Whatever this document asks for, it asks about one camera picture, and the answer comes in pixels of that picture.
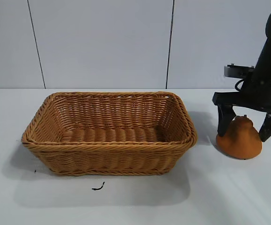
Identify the brown woven wicker basket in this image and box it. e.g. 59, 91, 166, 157
21, 91, 198, 176

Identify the bumpy orange fruit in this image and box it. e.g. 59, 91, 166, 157
216, 114, 263, 160

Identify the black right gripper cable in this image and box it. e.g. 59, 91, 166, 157
234, 78, 246, 92

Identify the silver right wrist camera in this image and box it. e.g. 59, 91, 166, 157
224, 63, 255, 78

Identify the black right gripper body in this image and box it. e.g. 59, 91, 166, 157
212, 35, 271, 116

